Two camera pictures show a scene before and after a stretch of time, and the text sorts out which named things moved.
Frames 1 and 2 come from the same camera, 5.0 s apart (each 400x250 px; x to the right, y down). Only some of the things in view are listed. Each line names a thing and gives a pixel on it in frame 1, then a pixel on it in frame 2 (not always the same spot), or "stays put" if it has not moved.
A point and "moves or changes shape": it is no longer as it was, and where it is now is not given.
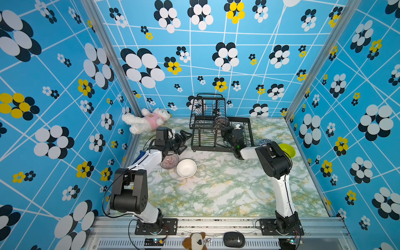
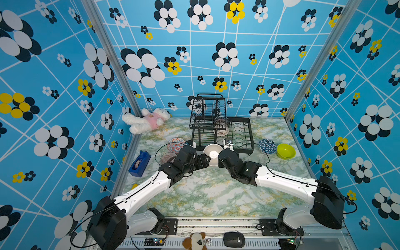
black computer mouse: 235,239 stays put
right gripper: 227,131 to 220,164
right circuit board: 287,244 stays put
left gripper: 179,141 to 201,164
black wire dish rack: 209,124 stays put
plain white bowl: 186,168 moves or changes shape
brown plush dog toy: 195,242 stays put
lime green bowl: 288,149 stays put
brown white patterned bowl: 221,122 stays put
